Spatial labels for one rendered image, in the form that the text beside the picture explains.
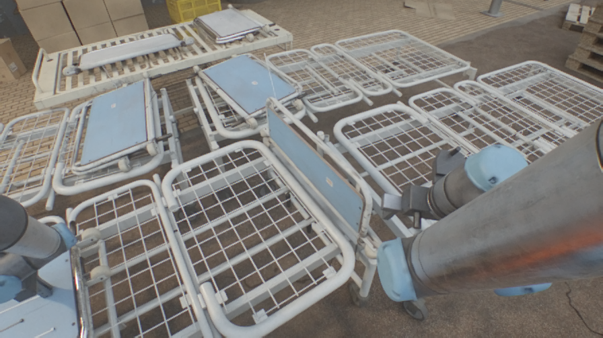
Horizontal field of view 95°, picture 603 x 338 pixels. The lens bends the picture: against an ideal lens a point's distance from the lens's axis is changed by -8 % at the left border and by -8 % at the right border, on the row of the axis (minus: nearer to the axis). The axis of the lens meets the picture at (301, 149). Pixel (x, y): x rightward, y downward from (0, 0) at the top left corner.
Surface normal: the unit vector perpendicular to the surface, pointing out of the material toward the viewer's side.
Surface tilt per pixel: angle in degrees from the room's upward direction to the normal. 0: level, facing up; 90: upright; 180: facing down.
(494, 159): 26
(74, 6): 90
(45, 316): 5
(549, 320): 0
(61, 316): 5
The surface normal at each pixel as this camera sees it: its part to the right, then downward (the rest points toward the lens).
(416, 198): 0.04, -0.42
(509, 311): -0.02, -0.76
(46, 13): 0.66, 0.48
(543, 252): -0.80, 0.52
